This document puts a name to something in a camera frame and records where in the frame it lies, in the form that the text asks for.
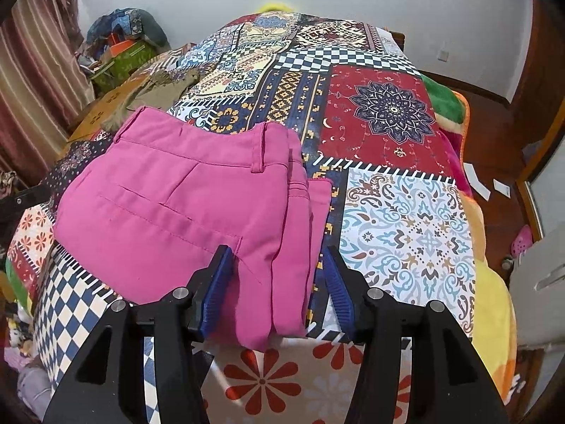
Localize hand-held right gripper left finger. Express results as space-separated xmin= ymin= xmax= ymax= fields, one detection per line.
xmin=42 ymin=245 xmax=234 ymax=424

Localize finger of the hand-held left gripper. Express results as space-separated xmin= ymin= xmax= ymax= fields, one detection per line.
xmin=0 ymin=184 xmax=59 ymax=230

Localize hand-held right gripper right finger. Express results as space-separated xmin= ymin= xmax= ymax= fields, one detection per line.
xmin=323 ymin=245 xmax=509 ymax=424

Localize pink pants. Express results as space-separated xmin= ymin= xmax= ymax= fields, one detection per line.
xmin=52 ymin=106 xmax=333 ymax=353

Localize olive green pants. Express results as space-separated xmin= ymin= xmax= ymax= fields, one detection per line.
xmin=101 ymin=68 xmax=199 ymax=132

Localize brown cardboard box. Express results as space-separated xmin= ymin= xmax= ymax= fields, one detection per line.
xmin=66 ymin=71 xmax=153 ymax=143

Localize striped brown curtain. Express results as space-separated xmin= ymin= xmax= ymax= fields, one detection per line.
xmin=0 ymin=0 xmax=95 ymax=186

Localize heap of soft toys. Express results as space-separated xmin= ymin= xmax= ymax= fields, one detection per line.
xmin=0 ymin=269 xmax=49 ymax=407

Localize patchwork printed bedsheet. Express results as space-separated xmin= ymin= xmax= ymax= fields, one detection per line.
xmin=6 ymin=12 xmax=477 ymax=424

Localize multicoloured fleece blanket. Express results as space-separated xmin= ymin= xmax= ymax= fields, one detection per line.
xmin=421 ymin=73 xmax=518 ymax=407

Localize green patterned bag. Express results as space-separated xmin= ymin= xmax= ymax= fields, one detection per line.
xmin=90 ymin=42 xmax=157 ymax=95

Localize pink slipper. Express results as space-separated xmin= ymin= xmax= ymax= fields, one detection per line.
xmin=511 ymin=224 xmax=533 ymax=258

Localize pile of clothes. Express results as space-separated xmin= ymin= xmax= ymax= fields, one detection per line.
xmin=85 ymin=8 xmax=172 ymax=56

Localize brown wooden door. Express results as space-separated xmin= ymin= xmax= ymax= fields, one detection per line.
xmin=507 ymin=0 xmax=565 ymax=151

